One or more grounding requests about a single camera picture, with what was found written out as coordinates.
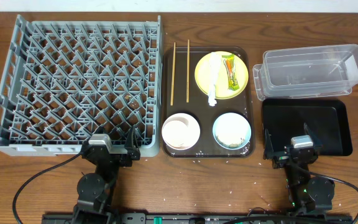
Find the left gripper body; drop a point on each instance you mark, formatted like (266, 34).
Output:
(112, 154)

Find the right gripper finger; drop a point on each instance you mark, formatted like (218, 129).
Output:
(311, 134)
(268, 148)

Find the black rectangular tray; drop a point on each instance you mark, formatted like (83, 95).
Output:
(327, 119)

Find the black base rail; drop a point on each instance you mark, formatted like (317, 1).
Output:
(135, 218)

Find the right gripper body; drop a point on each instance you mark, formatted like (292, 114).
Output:
(281, 161)

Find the dark brown serving tray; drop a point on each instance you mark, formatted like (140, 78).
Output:
(198, 107)

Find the grey plastic dishwasher rack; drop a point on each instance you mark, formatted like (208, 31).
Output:
(63, 80)

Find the green orange snack wrapper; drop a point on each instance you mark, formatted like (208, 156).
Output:
(229, 63)

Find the white napkin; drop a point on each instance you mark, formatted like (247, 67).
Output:
(214, 67)

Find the white pink bowl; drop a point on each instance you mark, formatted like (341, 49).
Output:
(181, 131)

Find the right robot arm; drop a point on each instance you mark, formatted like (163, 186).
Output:
(309, 193)

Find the yellow round plate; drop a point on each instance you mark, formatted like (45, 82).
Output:
(202, 76)

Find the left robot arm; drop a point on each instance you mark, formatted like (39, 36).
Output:
(95, 190)

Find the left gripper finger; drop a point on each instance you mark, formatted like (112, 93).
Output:
(99, 130)
(131, 143)

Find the clear plastic bin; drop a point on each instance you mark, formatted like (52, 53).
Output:
(307, 72)

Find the light blue bowl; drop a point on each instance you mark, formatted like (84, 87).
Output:
(231, 131)

